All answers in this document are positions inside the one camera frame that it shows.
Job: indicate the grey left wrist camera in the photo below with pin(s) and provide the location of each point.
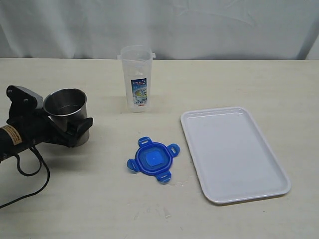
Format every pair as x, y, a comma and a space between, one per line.
39, 99

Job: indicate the white backdrop curtain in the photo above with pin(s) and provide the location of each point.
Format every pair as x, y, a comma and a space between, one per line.
172, 29

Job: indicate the stainless steel cup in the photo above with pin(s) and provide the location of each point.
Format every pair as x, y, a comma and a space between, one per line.
66, 105

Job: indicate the clear plastic container with label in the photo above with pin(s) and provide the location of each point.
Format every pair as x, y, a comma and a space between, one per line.
137, 67

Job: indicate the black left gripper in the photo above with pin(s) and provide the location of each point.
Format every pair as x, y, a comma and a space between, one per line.
27, 127

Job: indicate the blue plastic lid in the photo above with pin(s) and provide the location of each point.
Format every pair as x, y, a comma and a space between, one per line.
154, 159

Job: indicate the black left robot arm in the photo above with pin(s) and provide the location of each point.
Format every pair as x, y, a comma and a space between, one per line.
60, 118

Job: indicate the white rectangular tray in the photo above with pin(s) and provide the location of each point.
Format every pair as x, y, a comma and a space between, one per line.
233, 161

